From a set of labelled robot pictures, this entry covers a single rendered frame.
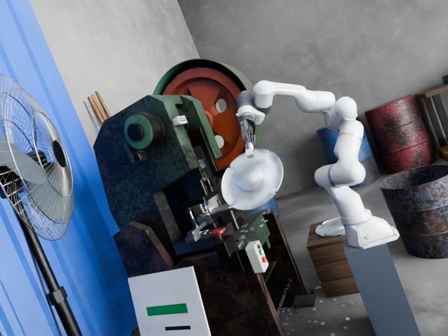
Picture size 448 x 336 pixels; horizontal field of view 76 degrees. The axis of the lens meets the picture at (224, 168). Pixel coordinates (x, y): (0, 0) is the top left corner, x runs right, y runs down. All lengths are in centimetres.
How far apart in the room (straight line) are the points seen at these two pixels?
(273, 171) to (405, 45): 381
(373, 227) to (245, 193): 61
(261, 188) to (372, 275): 67
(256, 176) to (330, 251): 87
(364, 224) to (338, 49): 362
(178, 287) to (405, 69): 407
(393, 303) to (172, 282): 107
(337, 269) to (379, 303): 43
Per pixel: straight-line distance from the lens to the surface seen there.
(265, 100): 146
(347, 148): 146
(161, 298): 179
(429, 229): 215
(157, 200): 169
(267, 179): 119
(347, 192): 146
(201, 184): 162
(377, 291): 158
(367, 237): 147
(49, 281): 123
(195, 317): 169
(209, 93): 202
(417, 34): 484
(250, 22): 516
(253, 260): 141
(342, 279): 200
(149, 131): 144
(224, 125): 198
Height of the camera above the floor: 108
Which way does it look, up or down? 3 degrees down
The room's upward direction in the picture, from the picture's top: 22 degrees counter-clockwise
